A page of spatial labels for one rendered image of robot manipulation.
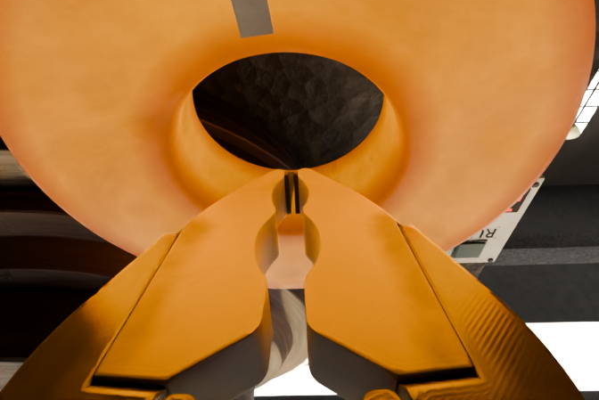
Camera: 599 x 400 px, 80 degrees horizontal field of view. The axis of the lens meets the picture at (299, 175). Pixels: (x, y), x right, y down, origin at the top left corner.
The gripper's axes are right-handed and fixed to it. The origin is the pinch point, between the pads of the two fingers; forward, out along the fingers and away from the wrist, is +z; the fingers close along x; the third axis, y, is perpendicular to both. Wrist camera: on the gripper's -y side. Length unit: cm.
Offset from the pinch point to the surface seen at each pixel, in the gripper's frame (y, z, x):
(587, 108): 252, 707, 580
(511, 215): 21.7, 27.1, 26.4
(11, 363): 13.7, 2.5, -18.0
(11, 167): 3.2, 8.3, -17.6
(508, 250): 329, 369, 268
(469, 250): 28.7, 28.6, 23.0
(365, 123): 7.7, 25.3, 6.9
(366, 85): 3.4, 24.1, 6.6
